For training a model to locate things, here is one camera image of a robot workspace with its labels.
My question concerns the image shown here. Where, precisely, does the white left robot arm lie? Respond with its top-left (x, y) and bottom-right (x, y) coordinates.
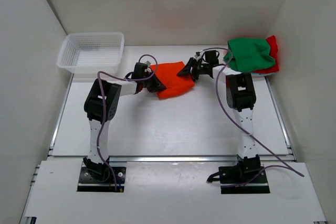
top-left (83, 62), bottom-right (166, 183)

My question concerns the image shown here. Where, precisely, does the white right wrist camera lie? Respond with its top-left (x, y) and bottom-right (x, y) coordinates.
top-left (194, 50), bottom-right (204, 61)

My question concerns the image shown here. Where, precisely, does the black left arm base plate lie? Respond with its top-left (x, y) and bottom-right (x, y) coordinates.
top-left (77, 162), bottom-right (127, 193)

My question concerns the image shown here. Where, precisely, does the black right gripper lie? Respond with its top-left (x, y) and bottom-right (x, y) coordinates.
top-left (177, 59), bottom-right (208, 82)

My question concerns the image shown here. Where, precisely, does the white plastic basket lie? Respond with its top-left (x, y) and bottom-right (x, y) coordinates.
top-left (57, 32), bottom-right (124, 74)

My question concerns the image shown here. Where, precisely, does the red t shirt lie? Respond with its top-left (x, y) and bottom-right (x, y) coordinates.
top-left (266, 35), bottom-right (280, 71)

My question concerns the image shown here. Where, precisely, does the aluminium table rail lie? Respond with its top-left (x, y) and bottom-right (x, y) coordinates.
top-left (47, 155), bottom-right (295, 163)

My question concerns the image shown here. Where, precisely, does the orange t shirt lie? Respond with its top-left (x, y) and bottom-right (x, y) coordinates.
top-left (155, 61), bottom-right (195, 100)

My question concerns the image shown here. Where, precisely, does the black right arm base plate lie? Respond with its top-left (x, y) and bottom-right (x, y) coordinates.
top-left (206, 155), bottom-right (270, 195)

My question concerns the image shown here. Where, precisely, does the green t shirt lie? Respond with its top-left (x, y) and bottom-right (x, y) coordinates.
top-left (223, 37), bottom-right (276, 72)

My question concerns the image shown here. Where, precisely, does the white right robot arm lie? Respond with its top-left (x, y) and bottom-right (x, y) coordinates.
top-left (176, 47), bottom-right (261, 183)

